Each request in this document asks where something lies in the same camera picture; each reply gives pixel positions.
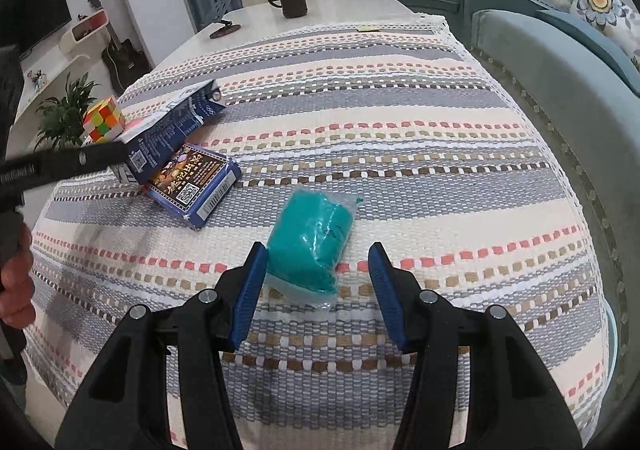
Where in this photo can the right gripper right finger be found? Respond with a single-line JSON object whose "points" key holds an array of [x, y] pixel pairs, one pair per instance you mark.
{"points": [[514, 401]]}

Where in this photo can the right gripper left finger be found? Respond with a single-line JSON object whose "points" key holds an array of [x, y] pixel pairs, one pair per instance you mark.
{"points": [[122, 403]]}

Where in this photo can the blue white milk carton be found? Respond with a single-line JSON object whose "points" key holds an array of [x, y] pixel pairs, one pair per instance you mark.
{"points": [[152, 140]]}

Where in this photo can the teal packet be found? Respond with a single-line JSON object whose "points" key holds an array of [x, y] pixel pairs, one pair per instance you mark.
{"points": [[306, 244]]}

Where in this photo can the light blue trash basket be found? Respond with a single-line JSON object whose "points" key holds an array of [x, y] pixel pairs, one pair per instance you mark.
{"points": [[612, 336]]}

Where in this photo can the person's left hand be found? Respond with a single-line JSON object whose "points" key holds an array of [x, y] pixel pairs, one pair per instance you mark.
{"points": [[16, 305]]}

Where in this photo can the green potted plant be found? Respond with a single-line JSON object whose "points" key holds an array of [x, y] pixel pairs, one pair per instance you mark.
{"points": [[62, 119]]}

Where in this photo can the colourful puzzle cube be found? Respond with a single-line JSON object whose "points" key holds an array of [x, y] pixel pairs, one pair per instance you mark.
{"points": [[103, 121]]}

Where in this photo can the black guitar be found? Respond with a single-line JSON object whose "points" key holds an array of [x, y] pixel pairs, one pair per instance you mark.
{"points": [[124, 62]]}

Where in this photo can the black television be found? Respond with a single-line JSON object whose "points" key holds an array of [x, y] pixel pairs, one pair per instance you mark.
{"points": [[26, 23]]}

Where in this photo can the blue card box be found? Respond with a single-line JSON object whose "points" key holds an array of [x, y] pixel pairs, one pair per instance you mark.
{"points": [[193, 182]]}

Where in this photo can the small dark dish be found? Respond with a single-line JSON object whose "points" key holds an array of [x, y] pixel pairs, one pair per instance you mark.
{"points": [[226, 28]]}

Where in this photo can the teal fabric sofa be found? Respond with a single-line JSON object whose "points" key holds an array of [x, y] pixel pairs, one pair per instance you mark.
{"points": [[582, 93]]}

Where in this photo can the floral sofa cushion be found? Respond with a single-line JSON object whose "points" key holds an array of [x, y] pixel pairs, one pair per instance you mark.
{"points": [[615, 20]]}

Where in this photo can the white wall shelf unit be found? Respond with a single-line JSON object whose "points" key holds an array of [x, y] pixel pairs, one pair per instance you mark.
{"points": [[60, 57]]}

